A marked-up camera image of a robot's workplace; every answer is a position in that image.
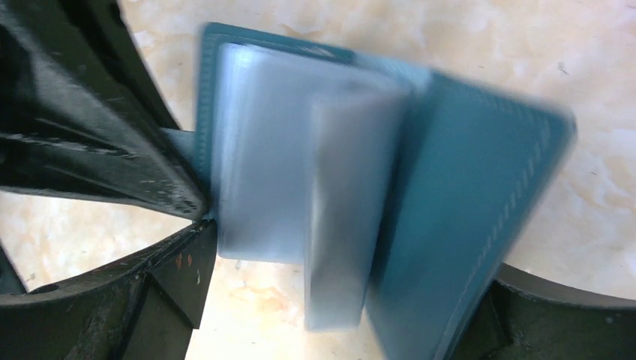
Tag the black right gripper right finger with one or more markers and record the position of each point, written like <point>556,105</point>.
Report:
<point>524,316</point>

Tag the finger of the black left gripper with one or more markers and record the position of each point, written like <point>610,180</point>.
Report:
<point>80,116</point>

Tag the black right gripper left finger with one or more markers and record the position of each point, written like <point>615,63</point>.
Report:
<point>143,306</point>

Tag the teal card holder wallet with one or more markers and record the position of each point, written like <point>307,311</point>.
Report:
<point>397,188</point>

